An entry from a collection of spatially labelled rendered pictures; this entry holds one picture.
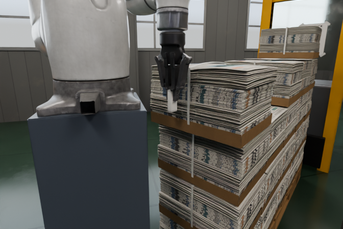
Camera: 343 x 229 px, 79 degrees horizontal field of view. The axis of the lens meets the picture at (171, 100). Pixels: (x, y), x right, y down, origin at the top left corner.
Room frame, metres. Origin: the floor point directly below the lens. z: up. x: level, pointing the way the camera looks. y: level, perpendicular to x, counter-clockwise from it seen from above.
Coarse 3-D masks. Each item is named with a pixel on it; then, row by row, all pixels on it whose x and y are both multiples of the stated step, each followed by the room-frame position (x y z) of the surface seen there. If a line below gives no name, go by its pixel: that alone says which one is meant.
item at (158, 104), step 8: (168, 64) 0.80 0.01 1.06; (192, 64) 0.85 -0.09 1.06; (208, 64) 0.87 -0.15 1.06; (152, 80) 0.80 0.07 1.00; (152, 88) 0.80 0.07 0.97; (160, 88) 0.77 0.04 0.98; (152, 96) 0.79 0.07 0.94; (160, 96) 0.76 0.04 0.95; (152, 104) 0.79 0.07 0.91; (160, 104) 0.76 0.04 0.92; (160, 112) 0.77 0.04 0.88; (168, 112) 0.73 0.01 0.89; (176, 112) 0.71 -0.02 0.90
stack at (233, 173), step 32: (160, 128) 0.83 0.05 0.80; (288, 128) 1.10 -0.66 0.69; (192, 160) 0.71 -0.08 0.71; (224, 160) 0.64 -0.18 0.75; (256, 160) 0.70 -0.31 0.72; (288, 160) 1.19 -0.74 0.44; (160, 192) 0.83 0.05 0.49; (192, 192) 0.71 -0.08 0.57; (256, 192) 0.74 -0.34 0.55; (288, 192) 1.31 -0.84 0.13; (160, 224) 0.84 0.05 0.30; (192, 224) 0.71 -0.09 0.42; (224, 224) 0.63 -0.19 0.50; (256, 224) 0.79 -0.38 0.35
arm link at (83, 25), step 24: (48, 0) 0.38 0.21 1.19; (72, 0) 0.37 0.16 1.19; (96, 0) 0.39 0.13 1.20; (120, 0) 0.43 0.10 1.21; (48, 24) 0.38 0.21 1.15; (72, 24) 0.37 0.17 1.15; (96, 24) 0.38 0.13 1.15; (120, 24) 0.42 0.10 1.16; (48, 48) 0.39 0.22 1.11; (72, 48) 0.37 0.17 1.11; (96, 48) 0.38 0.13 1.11; (120, 48) 0.41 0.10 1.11; (72, 72) 0.37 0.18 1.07; (96, 72) 0.38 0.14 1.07; (120, 72) 0.41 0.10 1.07
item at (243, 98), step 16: (208, 80) 0.64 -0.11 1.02; (224, 80) 0.60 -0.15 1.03; (240, 80) 0.57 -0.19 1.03; (256, 80) 0.61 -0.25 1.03; (272, 80) 0.74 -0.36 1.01; (208, 96) 0.63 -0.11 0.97; (224, 96) 0.59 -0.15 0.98; (240, 96) 0.56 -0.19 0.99; (256, 96) 0.64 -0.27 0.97; (208, 112) 0.62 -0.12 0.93; (224, 112) 0.59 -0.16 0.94; (240, 112) 0.55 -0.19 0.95; (256, 112) 0.65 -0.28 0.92; (224, 128) 0.59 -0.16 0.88; (240, 128) 0.56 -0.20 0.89
